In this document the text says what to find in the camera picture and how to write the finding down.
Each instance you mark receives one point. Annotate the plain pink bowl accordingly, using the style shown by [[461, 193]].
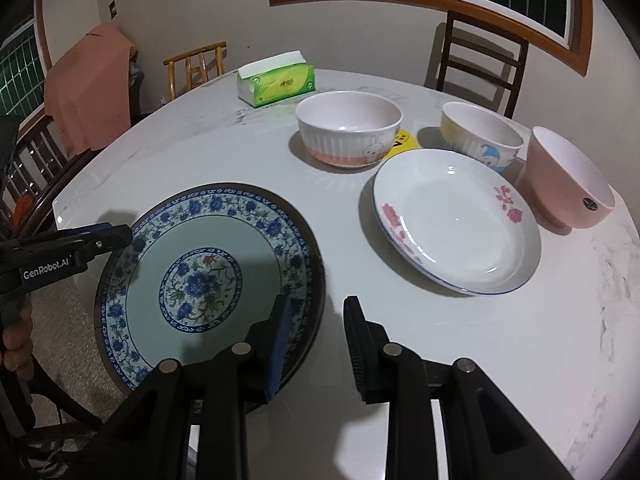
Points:
[[562, 185]]

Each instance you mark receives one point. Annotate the dark wooden spindle chair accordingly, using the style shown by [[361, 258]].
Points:
[[40, 170]]

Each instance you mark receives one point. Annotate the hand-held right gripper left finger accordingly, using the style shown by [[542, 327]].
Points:
[[282, 342]]

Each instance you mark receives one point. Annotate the black wall switch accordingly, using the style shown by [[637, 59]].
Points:
[[113, 9]]

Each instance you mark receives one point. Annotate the dark wooden slat-back chair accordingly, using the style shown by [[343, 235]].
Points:
[[482, 55]]

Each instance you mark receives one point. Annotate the bamboo chair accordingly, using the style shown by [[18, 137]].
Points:
[[195, 67]]

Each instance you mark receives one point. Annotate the blue floral plate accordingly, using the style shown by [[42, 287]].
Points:
[[200, 240]]

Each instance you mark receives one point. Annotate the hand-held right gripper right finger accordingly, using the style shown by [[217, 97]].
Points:
[[352, 345]]

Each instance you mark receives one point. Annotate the yellow cartoon bowl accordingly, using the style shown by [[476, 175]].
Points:
[[477, 132]]

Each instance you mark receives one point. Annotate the white plate with pink flowers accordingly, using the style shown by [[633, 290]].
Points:
[[450, 225]]

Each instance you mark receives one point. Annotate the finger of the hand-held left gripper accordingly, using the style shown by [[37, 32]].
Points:
[[112, 237], [95, 229]]

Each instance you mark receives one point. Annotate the small wood-framed window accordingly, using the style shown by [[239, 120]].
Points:
[[17, 75]]

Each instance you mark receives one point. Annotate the green tissue pack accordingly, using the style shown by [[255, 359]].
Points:
[[277, 82]]

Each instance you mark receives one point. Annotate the yellow sticker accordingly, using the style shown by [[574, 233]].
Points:
[[404, 141]]

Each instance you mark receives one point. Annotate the person's left hand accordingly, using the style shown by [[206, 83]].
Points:
[[17, 342]]

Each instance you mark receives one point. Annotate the white pink rabbit bowl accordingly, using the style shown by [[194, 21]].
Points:
[[345, 120]]

